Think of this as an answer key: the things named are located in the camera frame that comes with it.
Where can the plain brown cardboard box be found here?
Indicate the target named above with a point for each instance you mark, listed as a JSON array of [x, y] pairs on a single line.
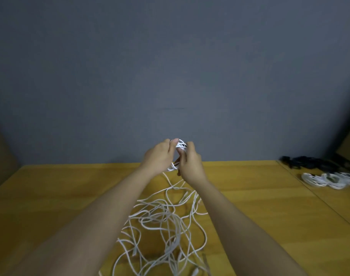
[[2, 158]]

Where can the person's left forearm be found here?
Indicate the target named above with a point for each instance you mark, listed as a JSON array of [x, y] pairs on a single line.
[[77, 232]]

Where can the person's left hand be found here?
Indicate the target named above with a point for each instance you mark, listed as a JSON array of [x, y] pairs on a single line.
[[159, 158]]

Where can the person's right hand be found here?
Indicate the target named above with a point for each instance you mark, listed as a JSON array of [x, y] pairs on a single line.
[[191, 165]]

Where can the person's right forearm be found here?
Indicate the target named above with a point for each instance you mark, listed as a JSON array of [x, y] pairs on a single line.
[[244, 238]]

